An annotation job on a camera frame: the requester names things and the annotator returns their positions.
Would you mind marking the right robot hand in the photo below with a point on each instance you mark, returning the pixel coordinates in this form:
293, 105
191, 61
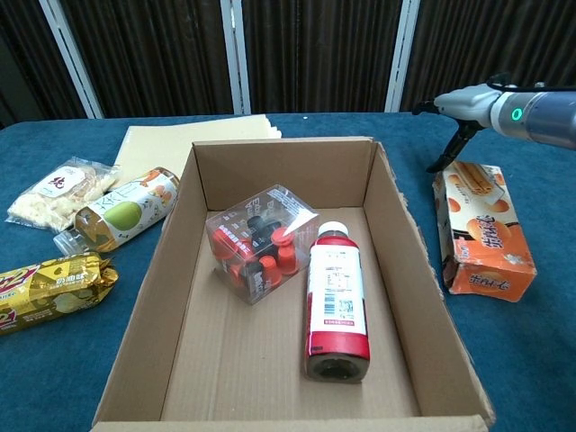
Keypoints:
472, 105

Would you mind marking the gold foil wafer packet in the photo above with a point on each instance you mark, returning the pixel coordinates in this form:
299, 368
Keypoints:
49, 288

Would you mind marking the stack of pale yellow sheets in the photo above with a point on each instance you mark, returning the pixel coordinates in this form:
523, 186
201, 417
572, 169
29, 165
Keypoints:
157, 148

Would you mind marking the green apple snack tube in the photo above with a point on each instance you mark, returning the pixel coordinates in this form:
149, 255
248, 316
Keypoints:
126, 211

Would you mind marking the open brown cardboard box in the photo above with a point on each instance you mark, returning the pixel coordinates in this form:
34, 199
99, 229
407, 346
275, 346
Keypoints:
252, 360

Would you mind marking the clear bag of white snacks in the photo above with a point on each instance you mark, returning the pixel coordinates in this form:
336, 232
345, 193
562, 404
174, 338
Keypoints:
58, 193

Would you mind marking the orange egg roll carton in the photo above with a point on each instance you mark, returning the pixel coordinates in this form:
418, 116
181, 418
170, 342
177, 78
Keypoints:
486, 234

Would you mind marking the clear box of orange items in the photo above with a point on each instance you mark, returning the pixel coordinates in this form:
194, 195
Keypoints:
261, 252

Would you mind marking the red drink bottle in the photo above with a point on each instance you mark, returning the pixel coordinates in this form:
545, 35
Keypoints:
337, 288

